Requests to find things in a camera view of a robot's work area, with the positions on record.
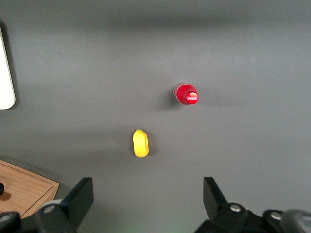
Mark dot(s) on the light wooden drawer cabinet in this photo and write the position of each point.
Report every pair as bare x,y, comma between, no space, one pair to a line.
29,194

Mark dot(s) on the white rectangular plastic tray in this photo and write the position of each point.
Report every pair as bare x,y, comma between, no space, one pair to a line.
5,80

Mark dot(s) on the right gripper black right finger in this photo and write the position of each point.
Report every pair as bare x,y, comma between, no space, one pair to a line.
216,204

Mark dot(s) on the yellow lemon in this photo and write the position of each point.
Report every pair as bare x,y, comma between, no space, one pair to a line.
140,143

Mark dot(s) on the wooden drawer front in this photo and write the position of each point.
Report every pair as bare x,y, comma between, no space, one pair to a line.
26,189

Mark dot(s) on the red cola bottle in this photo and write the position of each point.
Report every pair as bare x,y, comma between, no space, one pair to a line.
187,95

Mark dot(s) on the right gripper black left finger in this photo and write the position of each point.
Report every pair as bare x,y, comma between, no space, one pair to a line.
77,201

